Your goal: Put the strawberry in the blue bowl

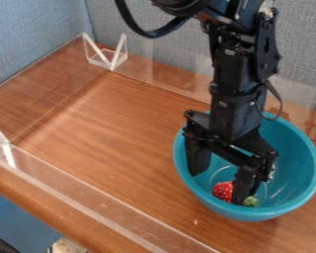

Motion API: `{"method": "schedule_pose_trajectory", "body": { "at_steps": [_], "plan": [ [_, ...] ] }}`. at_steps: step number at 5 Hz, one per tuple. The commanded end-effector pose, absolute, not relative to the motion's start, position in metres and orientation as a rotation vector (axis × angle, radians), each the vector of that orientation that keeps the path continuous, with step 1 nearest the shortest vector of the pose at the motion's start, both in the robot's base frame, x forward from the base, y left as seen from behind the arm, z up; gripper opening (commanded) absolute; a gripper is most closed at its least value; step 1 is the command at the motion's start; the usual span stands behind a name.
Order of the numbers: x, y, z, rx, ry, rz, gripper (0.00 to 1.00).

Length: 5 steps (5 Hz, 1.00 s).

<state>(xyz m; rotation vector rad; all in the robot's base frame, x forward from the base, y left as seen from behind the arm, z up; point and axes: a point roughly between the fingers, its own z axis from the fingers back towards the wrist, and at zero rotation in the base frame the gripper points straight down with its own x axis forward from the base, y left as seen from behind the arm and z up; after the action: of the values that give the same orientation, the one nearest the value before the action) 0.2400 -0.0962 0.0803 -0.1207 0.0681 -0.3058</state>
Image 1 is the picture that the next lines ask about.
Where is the red toy strawberry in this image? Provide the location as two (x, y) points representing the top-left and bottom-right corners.
(212, 181), (260, 208)

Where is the blue plastic bowl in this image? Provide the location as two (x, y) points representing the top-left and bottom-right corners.
(172, 118), (316, 222)

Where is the clear acrylic front barrier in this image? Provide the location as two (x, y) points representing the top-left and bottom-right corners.
(0, 130), (220, 253)

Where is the clear acrylic back barrier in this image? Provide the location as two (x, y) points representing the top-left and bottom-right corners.
(81, 33), (316, 141)

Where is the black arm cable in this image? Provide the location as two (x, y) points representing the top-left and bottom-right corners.
(252, 80), (284, 122)

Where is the clear acrylic barrier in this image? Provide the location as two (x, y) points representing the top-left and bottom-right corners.
(81, 33), (316, 141)
(0, 130), (220, 253)
(0, 32), (93, 93)

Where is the clear acrylic left barrier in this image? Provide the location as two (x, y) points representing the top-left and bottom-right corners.
(0, 32), (93, 93)

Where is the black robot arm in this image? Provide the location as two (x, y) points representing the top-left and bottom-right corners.
(114, 0), (280, 206)

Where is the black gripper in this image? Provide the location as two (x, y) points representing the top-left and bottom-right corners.
(181, 87), (277, 206)

